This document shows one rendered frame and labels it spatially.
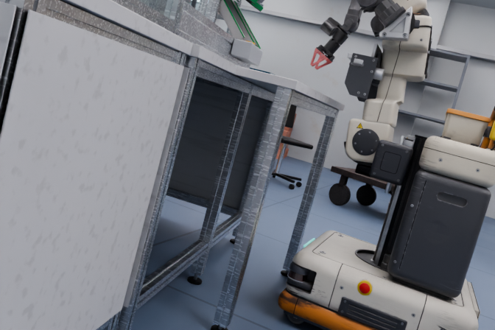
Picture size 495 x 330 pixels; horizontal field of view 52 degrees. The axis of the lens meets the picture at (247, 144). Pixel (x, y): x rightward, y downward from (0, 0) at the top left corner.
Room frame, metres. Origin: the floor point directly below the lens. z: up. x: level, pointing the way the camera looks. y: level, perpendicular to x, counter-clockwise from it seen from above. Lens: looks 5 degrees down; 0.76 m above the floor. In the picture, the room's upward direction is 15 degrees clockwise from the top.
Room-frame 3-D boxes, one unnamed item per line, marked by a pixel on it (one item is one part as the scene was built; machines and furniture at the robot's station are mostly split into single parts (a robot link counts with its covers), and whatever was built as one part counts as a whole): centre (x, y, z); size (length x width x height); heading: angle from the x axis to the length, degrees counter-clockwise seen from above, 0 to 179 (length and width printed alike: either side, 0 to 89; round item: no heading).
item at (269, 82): (2.11, 0.08, 0.84); 0.90 x 0.70 x 0.03; 160
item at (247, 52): (1.91, 0.09, 0.93); 0.21 x 0.07 x 0.06; 169
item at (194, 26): (1.73, 0.19, 0.91); 0.89 x 0.06 x 0.11; 169
